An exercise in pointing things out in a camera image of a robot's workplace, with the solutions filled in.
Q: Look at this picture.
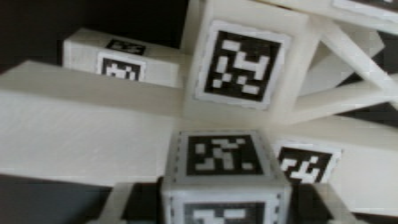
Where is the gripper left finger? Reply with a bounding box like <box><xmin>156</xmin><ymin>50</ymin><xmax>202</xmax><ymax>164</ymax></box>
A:
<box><xmin>87</xmin><ymin>179</ymin><xmax>162</xmax><ymax>224</ymax></box>

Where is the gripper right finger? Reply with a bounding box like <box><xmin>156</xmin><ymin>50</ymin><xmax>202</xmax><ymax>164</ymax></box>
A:
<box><xmin>289</xmin><ymin>183</ymin><xmax>368</xmax><ymax>224</ymax></box>

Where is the white tagged cube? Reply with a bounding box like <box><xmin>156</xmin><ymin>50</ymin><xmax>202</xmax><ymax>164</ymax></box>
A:
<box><xmin>162</xmin><ymin>130</ymin><xmax>291</xmax><ymax>224</ymax></box>

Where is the white chair back frame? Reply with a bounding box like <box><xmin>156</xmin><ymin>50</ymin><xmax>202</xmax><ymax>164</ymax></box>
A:
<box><xmin>0</xmin><ymin>0</ymin><xmax>398</xmax><ymax>216</ymax></box>

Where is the white chair leg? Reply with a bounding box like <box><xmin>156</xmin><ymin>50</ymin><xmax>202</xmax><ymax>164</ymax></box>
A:
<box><xmin>62</xmin><ymin>28</ymin><xmax>190</xmax><ymax>88</ymax></box>

